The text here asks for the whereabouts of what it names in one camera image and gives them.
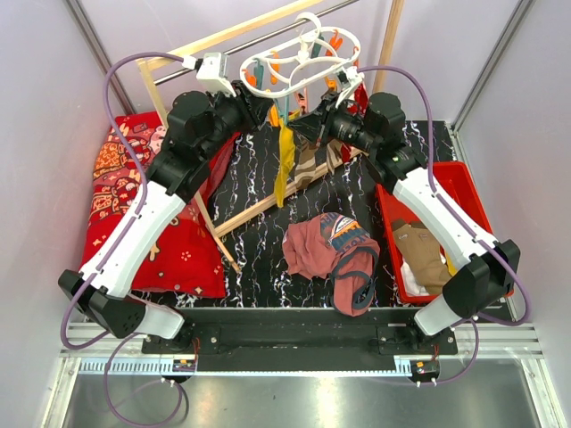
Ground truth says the red patterned pillow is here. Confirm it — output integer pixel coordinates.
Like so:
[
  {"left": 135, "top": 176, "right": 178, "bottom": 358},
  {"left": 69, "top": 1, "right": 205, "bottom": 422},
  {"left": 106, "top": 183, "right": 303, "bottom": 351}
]
[{"left": 72, "top": 111, "right": 227, "bottom": 299}]

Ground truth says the red plastic bin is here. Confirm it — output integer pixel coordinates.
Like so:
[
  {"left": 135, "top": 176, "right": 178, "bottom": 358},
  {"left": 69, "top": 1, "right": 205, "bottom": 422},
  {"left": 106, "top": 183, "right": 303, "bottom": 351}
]
[{"left": 377, "top": 161, "right": 492, "bottom": 305}]

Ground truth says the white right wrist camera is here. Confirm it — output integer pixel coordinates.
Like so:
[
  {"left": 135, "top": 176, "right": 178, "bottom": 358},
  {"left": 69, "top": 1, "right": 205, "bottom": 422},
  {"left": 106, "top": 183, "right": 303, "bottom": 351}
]
[{"left": 335, "top": 66, "right": 364, "bottom": 108}]

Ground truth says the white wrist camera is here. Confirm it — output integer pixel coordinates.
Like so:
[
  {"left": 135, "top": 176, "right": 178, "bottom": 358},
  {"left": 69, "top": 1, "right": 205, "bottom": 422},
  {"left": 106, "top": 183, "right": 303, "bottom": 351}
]
[
  {"left": 182, "top": 53, "right": 236, "bottom": 97},
  {"left": 335, "top": 66, "right": 364, "bottom": 108}
]

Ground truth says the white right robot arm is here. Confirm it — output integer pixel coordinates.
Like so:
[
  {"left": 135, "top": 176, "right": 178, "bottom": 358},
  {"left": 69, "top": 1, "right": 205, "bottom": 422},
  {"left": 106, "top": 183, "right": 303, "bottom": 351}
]
[{"left": 290, "top": 93, "right": 521, "bottom": 354}]

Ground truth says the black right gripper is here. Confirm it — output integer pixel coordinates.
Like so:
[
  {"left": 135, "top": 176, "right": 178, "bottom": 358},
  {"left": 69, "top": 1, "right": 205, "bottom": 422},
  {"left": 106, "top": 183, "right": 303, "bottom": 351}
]
[{"left": 286, "top": 92, "right": 378, "bottom": 155}]

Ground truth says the maroon printed shirt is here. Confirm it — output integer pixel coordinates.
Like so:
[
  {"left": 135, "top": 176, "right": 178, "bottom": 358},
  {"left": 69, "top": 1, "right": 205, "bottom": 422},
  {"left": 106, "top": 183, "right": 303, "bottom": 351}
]
[{"left": 282, "top": 212, "right": 380, "bottom": 317}]

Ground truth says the metal hanging rod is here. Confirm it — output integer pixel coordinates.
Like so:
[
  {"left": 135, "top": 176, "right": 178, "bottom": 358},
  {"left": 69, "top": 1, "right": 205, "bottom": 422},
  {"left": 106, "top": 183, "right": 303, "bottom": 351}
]
[{"left": 153, "top": 0, "right": 358, "bottom": 86}]

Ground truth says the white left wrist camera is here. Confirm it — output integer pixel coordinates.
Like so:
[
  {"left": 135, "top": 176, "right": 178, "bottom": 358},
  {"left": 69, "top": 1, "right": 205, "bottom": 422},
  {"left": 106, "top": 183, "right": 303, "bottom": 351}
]
[{"left": 182, "top": 53, "right": 236, "bottom": 97}]

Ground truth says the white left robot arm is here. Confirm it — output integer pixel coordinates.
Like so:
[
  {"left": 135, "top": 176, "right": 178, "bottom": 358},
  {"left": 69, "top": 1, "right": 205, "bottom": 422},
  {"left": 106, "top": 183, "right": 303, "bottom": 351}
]
[{"left": 58, "top": 81, "right": 273, "bottom": 353}]

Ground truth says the plain brown sock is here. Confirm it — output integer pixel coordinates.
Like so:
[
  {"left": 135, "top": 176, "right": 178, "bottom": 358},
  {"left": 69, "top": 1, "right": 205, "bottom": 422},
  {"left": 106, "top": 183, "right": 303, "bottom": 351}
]
[{"left": 391, "top": 219, "right": 451, "bottom": 296}]

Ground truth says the red patterned sock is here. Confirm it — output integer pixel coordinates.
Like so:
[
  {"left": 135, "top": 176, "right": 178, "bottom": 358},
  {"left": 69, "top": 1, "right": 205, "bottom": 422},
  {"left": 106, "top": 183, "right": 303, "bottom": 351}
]
[{"left": 338, "top": 84, "right": 370, "bottom": 163}]

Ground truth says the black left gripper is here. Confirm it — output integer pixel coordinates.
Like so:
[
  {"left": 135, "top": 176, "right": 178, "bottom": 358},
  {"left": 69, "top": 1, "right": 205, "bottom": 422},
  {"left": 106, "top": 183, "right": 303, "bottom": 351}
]
[{"left": 200, "top": 80, "right": 274, "bottom": 161}]

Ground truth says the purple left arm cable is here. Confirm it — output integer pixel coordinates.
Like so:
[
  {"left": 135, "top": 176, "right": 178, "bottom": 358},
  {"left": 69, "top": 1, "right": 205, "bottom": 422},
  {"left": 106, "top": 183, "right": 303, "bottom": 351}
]
[{"left": 60, "top": 51, "right": 197, "bottom": 424}]

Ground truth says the yellow sock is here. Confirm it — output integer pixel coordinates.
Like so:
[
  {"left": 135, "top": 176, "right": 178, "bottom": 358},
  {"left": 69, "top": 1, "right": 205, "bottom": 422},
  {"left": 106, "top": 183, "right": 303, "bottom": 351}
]
[
  {"left": 441, "top": 251, "right": 458, "bottom": 276},
  {"left": 273, "top": 122, "right": 295, "bottom": 208}
]

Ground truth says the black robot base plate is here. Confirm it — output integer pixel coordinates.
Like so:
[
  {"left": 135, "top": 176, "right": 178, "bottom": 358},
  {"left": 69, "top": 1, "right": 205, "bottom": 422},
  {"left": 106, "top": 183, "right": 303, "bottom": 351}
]
[{"left": 142, "top": 308, "right": 458, "bottom": 376}]

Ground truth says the white plastic clip hanger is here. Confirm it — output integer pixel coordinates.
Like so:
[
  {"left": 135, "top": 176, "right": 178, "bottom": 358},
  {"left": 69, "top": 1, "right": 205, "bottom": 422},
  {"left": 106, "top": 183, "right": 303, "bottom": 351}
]
[{"left": 239, "top": 12, "right": 361, "bottom": 100}]

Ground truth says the brown striped sock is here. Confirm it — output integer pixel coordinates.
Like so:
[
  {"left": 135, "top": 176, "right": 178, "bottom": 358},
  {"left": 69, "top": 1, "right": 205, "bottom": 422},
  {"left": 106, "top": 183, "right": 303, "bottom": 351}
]
[
  {"left": 294, "top": 141, "right": 317, "bottom": 190},
  {"left": 326, "top": 139, "right": 343, "bottom": 174}
]

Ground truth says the wooden drying rack frame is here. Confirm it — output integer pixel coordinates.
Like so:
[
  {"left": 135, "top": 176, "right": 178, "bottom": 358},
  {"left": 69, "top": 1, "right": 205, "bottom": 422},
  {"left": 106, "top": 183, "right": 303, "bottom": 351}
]
[{"left": 133, "top": 0, "right": 405, "bottom": 274}]

